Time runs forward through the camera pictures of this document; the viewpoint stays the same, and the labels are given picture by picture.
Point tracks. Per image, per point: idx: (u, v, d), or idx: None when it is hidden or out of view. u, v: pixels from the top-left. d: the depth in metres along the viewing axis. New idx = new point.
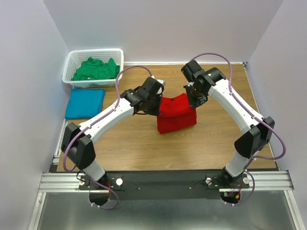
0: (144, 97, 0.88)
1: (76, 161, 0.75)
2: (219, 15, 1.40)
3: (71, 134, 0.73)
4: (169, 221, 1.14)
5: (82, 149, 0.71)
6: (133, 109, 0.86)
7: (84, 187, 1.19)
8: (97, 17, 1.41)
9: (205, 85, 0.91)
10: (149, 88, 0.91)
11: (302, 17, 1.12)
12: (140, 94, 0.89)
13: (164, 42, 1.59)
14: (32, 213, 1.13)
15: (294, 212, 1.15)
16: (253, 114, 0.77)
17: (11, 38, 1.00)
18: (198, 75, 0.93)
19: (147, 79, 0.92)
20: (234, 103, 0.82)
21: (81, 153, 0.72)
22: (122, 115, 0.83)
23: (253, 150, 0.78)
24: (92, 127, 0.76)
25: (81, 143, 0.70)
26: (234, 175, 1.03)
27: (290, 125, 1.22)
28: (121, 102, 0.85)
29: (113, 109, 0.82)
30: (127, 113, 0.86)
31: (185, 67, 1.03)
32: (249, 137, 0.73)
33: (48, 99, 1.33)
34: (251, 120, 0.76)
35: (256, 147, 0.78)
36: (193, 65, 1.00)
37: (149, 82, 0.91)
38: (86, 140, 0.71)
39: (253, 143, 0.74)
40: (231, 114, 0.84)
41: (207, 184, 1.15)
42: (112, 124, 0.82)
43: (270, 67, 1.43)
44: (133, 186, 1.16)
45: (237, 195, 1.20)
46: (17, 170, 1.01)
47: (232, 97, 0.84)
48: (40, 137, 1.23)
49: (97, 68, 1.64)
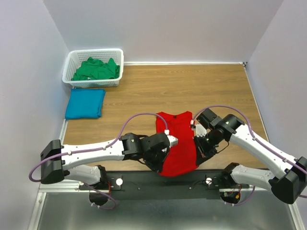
0: (142, 151, 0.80)
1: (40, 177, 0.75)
2: (219, 15, 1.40)
3: (51, 151, 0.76)
4: (169, 221, 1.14)
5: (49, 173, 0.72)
6: (122, 156, 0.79)
7: (84, 187, 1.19)
8: (97, 17, 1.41)
9: (225, 133, 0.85)
10: (153, 143, 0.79)
11: (302, 18, 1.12)
12: (142, 144, 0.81)
13: (164, 42, 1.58)
14: (32, 213, 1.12)
15: (294, 212, 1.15)
16: (284, 157, 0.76)
17: (11, 38, 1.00)
18: (217, 124, 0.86)
19: (156, 134, 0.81)
20: (261, 148, 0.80)
21: (46, 174, 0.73)
22: (107, 158, 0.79)
23: (295, 195, 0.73)
24: (71, 155, 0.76)
25: (52, 166, 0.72)
26: (238, 182, 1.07)
27: (290, 125, 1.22)
28: (116, 144, 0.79)
29: (102, 147, 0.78)
30: (115, 158, 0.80)
31: (200, 116, 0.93)
32: (288, 182, 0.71)
33: (48, 99, 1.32)
34: (284, 164, 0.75)
35: (298, 191, 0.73)
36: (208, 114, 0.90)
37: (156, 138, 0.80)
38: (57, 166, 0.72)
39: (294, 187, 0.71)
40: (259, 158, 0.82)
41: (207, 184, 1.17)
42: (94, 161, 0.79)
43: (270, 67, 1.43)
44: (134, 187, 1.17)
45: (237, 195, 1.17)
46: (17, 170, 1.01)
47: (256, 142, 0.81)
48: (40, 137, 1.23)
49: (97, 68, 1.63)
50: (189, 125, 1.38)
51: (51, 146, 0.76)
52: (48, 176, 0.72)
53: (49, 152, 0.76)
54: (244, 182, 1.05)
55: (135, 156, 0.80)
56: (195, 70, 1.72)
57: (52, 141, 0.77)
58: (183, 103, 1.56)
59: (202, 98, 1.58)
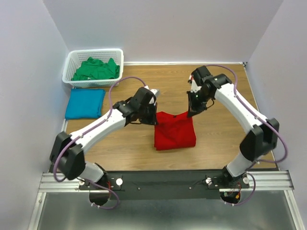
0: (136, 109, 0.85)
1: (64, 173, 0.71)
2: (219, 15, 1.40)
3: (61, 143, 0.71)
4: (169, 221, 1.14)
5: (72, 160, 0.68)
6: (124, 120, 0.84)
7: (84, 187, 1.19)
8: (97, 17, 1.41)
9: (211, 89, 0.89)
10: (141, 99, 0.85)
11: (302, 18, 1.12)
12: (131, 105, 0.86)
13: (164, 42, 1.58)
14: (32, 213, 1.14)
15: (294, 211, 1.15)
16: (256, 115, 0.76)
17: (11, 39, 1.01)
18: (206, 80, 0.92)
19: (139, 90, 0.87)
20: (238, 105, 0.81)
21: (69, 164, 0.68)
22: (112, 127, 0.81)
23: (257, 153, 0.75)
24: (83, 136, 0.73)
25: (71, 153, 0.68)
26: (234, 175, 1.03)
27: (290, 125, 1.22)
28: (114, 111, 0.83)
29: (106, 119, 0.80)
30: (119, 125, 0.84)
31: (195, 71, 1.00)
32: (252, 137, 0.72)
33: (48, 99, 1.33)
34: (254, 120, 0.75)
35: (262, 150, 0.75)
36: (203, 70, 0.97)
37: (141, 93, 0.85)
38: (76, 149, 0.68)
39: (257, 143, 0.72)
40: (235, 115, 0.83)
41: (207, 184, 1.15)
42: (102, 134, 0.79)
43: (270, 67, 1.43)
44: (133, 186, 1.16)
45: (237, 195, 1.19)
46: (17, 170, 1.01)
47: (236, 98, 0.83)
48: (40, 138, 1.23)
49: (97, 68, 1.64)
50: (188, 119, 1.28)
51: (59, 139, 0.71)
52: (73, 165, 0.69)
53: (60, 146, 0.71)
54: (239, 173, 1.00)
55: (132, 117, 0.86)
56: None
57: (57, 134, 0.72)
58: (183, 103, 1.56)
59: None
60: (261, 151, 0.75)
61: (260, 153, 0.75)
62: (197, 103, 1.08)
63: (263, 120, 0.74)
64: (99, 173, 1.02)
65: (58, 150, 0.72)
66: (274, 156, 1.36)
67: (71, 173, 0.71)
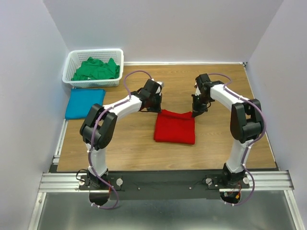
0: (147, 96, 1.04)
1: (97, 138, 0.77)
2: (219, 15, 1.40)
3: (95, 114, 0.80)
4: (169, 221, 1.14)
5: (108, 124, 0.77)
6: (139, 104, 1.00)
7: (84, 187, 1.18)
8: (97, 17, 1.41)
9: (207, 91, 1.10)
10: (150, 88, 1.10)
11: (302, 18, 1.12)
12: (143, 94, 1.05)
13: (164, 42, 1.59)
14: (32, 213, 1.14)
15: (294, 212, 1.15)
16: (239, 97, 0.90)
17: (12, 39, 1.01)
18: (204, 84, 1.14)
19: (148, 82, 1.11)
20: (226, 93, 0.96)
21: (105, 128, 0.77)
22: (131, 107, 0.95)
23: (242, 128, 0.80)
24: (114, 108, 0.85)
25: (107, 118, 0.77)
26: (231, 171, 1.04)
27: (290, 125, 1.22)
28: (133, 96, 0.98)
29: (128, 99, 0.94)
30: (135, 108, 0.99)
31: (197, 78, 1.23)
32: (234, 111, 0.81)
33: (48, 99, 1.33)
34: (237, 100, 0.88)
35: (247, 126, 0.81)
36: (202, 77, 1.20)
37: (150, 84, 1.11)
38: (111, 115, 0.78)
39: (239, 116, 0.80)
40: (225, 103, 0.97)
41: (207, 184, 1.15)
42: (125, 111, 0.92)
43: (270, 67, 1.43)
44: (133, 186, 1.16)
45: (237, 195, 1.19)
46: (17, 170, 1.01)
47: (225, 90, 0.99)
48: (40, 138, 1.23)
49: (98, 68, 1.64)
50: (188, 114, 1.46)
51: (94, 109, 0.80)
52: (108, 128, 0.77)
53: (95, 115, 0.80)
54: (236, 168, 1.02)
55: (144, 103, 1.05)
56: (195, 71, 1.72)
57: (91, 106, 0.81)
58: (183, 103, 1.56)
59: None
60: (247, 128, 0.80)
61: (247, 130, 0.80)
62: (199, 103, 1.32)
63: (245, 99, 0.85)
64: (104, 166, 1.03)
65: (92, 120, 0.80)
66: (274, 156, 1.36)
67: (103, 139, 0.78)
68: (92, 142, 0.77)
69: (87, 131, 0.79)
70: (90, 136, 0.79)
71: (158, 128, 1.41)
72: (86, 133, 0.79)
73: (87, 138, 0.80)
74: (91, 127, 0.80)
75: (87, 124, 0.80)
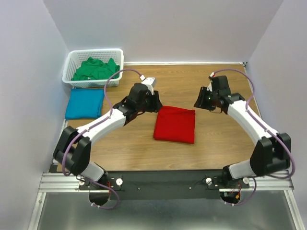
0: (134, 109, 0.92)
1: (69, 166, 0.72)
2: (219, 15, 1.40)
3: (68, 138, 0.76)
4: (169, 221, 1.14)
5: (80, 151, 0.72)
6: (124, 119, 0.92)
7: (85, 187, 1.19)
8: (97, 18, 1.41)
9: (224, 106, 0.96)
10: (136, 97, 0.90)
11: (302, 18, 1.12)
12: (128, 105, 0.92)
13: (164, 42, 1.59)
14: (32, 213, 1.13)
15: (294, 212, 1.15)
16: (265, 127, 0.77)
17: (12, 39, 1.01)
18: (221, 95, 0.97)
19: (132, 89, 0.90)
20: (249, 119, 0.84)
21: (76, 155, 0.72)
22: (113, 124, 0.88)
23: (267, 166, 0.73)
24: (89, 130, 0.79)
25: (79, 144, 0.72)
26: (234, 177, 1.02)
27: (290, 125, 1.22)
28: (115, 110, 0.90)
29: (108, 116, 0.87)
30: (119, 123, 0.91)
31: (215, 77, 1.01)
32: (259, 147, 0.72)
33: (48, 99, 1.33)
34: (264, 133, 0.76)
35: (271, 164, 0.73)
36: (221, 82, 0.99)
37: (135, 92, 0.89)
38: (84, 141, 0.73)
39: (265, 154, 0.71)
40: (245, 129, 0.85)
41: (207, 184, 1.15)
42: (105, 131, 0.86)
43: (270, 67, 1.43)
44: (133, 186, 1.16)
45: (237, 195, 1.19)
46: (17, 170, 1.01)
47: (247, 113, 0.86)
48: (40, 138, 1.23)
49: (97, 68, 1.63)
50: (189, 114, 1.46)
51: (66, 132, 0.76)
52: (80, 155, 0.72)
53: (67, 140, 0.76)
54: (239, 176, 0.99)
55: (131, 116, 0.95)
56: (195, 71, 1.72)
57: (64, 129, 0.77)
58: (183, 103, 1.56)
59: None
60: (271, 166, 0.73)
61: (271, 167, 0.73)
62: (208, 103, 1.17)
63: (273, 133, 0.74)
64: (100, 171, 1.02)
65: (65, 144, 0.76)
66: None
67: (76, 166, 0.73)
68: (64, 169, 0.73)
69: (60, 156, 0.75)
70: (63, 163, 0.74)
71: (158, 127, 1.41)
72: (59, 159, 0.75)
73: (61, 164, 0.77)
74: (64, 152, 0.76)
75: (60, 149, 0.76)
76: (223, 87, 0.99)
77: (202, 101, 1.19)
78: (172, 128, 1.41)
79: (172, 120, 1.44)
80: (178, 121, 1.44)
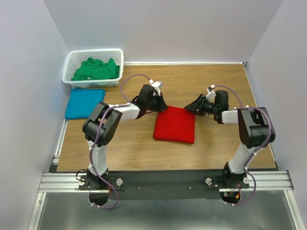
0: (144, 106, 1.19)
1: (101, 132, 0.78)
2: (219, 15, 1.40)
3: (101, 110, 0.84)
4: (169, 221, 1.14)
5: (113, 121, 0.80)
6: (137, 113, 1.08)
7: (84, 187, 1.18)
8: (97, 17, 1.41)
9: (219, 119, 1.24)
10: (145, 97, 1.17)
11: (302, 17, 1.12)
12: (139, 103, 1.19)
13: (164, 42, 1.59)
14: (32, 213, 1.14)
15: (294, 212, 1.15)
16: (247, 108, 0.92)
17: (12, 40, 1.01)
18: (219, 110, 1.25)
19: (142, 90, 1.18)
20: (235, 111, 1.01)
21: (110, 122, 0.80)
22: (132, 112, 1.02)
23: (250, 130, 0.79)
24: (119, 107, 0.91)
25: (114, 115, 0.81)
26: (233, 171, 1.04)
27: (290, 124, 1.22)
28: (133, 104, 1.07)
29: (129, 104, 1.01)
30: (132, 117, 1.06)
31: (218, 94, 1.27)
32: (240, 116, 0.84)
33: (48, 99, 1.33)
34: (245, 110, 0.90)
35: (254, 129, 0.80)
36: (222, 98, 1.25)
37: (144, 92, 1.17)
38: (116, 112, 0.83)
39: (245, 119, 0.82)
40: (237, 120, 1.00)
41: (207, 184, 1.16)
42: (125, 115, 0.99)
43: (270, 67, 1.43)
44: (133, 186, 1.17)
45: (237, 195, 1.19)
46: (17, 169, 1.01)
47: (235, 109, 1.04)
48: (40, 138, 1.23)
49: (97, 68, 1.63)
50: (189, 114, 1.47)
51: (101, 106, 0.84)
52: (114, 122, 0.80)
53: (100, 111, 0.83)
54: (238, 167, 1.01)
55: (141, 112, 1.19)
56: (195, 70, 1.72)
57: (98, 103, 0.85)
58: (183, 103, 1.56)
59: None
60: (254, 130, 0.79)
61: (254, 132, 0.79)
62: (204, 109, 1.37)
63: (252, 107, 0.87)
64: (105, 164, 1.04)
65: (97, 116, 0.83)
66: (274, 156, 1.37)
67: (108, 133, 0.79)
68: (96, 136, 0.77)
69: (91, 126, 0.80)
70: (94, 132, 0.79)
71: (158, 127, 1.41)
72: (89, 130, 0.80)
73: (89, 134, 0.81)
74: (95, 123, 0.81)
75: (91, 120, 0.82)
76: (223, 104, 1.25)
77: (199, 105, 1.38)
78: (172, 128, 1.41)
79: (172, 120, 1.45)
80: (178, 121, 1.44)
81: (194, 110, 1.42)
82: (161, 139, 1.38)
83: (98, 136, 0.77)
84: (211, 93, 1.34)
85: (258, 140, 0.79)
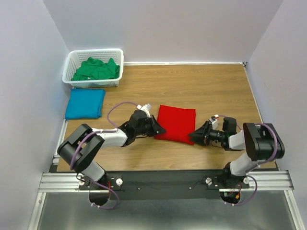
0: (132, 132, 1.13)
1: (77, 158, 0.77)
2: (219, 15, 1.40)
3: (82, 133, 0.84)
4: (169, 221, 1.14)
5: (92, 146, 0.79)
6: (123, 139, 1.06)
7: (85, 187, 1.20)
8: (97, 18, 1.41)
9: (226, 146, 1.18)
10: (135, 122, 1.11)
11: (302, 17, 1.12)
12: (129, 132, 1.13)
13: (165, 43, 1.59)
14: (32, 213, 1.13)
15: (294, 212, 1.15)
16: None
17: (12, 40, 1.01)
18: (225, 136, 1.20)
19: (132, 116, 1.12)
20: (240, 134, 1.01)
21: (88, 149, 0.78)
22: (118, 138, 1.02)
23: (257, 142, 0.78)
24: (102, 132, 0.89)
25: (94, 140, 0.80)
26: (233, 173, 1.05)
27: (290, 124, 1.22)
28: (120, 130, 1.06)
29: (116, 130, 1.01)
30: (117, 143, 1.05)
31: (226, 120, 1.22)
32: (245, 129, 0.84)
33: (48, 99, 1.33)
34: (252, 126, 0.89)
35: (261, 142, 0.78)
36: (231, 125, 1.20)
37: (134, 119, 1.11)
38: (98, 138, 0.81)
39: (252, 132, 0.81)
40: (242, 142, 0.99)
41: (207, 184, 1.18)
42: (110, 140, 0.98)
43: (270, 67, 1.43)
44: (133, 186, 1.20)
45: (237, 195, 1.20)
46: (17, 169, 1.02)
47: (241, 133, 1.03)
48: (40, 138, 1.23)
49: (97, 68, 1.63)
50: (188, 115, 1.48)
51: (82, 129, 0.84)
52: (92, 149, 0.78)
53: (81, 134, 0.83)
54: (238, 172, 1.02)
55: (128, 141, 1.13)
56: (195, 71, 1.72)
57: (80, 126, 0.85)
58: (183, 103, 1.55)
59: (202, 98, 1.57)
60: (261, 144, 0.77)
61: (261, 146, 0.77)
62: (211, 137, 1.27)
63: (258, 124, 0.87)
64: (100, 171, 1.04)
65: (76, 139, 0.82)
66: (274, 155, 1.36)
67: (84, 160, 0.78)
68: (71, 161, 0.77)
69: (67, 149, 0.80)
70: (70, 155, 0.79)
71: None
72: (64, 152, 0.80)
73: (66, 157, 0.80)
74: (71, 145, 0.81)
75: (68, 142, 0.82)
76: (231, 131, 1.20)
77: (206, 132, 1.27)
78: (173, 128, 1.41)
79: (172, 120, 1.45)
80: (178, 121, 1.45)
81: (202, 136, 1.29)
82: (161, 139, 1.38)
83: (73, 162, 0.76)
84: (215, 122, 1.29)
85: (265, 155, 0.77)
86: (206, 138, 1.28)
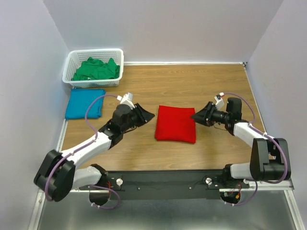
0: (119, 131, 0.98)
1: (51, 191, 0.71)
2: (219, 15, 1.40)
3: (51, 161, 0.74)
4: (169, 221, 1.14)
5: (62, 177, 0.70)
6: (109, 143, 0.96)
7: (85, 187, 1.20)
8: (97, 18, 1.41)
9: (230, 128, 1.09)
10: (119, 121, 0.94)
11: (302, 17, 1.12)
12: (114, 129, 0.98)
13: (165, 43, 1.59)
14: (32, 213, 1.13)
15: (294, 212, 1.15)
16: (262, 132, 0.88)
17: (12, 39, 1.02)
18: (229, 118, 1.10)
19: (114, 113, 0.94)
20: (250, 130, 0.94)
21: (59, 180, 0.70)
22: (100, 145, 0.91)
23: (263, 165, 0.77)
24: (74, 154, 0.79)
25: (64, 169, 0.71)
26: (232, 176, 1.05)
27: (290, 124, 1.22)
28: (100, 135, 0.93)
29: (93, 140, 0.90)
30: (103, 147, 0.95)
31: (230, 101, 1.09)
32: (255, 145, 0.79)
33: (48, 99, 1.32)
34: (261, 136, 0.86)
35: (267, 165, 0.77)
36: (235, 106, 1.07)
37: (117, 116, 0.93)
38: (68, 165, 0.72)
39: (261, 155, 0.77)
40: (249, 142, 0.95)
41: (207, 184, 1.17)
42: (90, 154, 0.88)
43: (270, 67, 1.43)
44: (133, 186, 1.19)
45: (237, 195, 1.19)
46: (17, 169, 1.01)
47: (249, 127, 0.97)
48: (40, 138, 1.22)
49: (97, 68, 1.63)
50: (189, 115, 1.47)
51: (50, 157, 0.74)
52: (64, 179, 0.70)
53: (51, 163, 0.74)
54: (238, 176, 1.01)
55: (116, 140, 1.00)
56: (195, 70, 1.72)
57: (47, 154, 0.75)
58: (183, 103, 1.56)
59: (202, 98, 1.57)
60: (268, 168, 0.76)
61: (267, 170, 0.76)
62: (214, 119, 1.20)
63: (269, 136, 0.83)
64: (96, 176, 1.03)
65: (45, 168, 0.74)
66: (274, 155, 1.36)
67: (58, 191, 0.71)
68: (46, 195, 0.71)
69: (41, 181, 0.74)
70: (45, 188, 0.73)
71: (159, 128, 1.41)
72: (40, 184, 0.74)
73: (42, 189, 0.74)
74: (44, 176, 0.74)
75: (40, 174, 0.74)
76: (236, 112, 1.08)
77: (208, 114, 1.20)
78: (173, 128, 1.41)
79: (172, 120, 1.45)
80: (178, 121, 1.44)
81: (203, 120, 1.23)
82: (161, 139, 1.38)
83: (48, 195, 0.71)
84: (221, 100, 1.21)
85: (270, 179, 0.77)
86: (208, 120, 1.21)
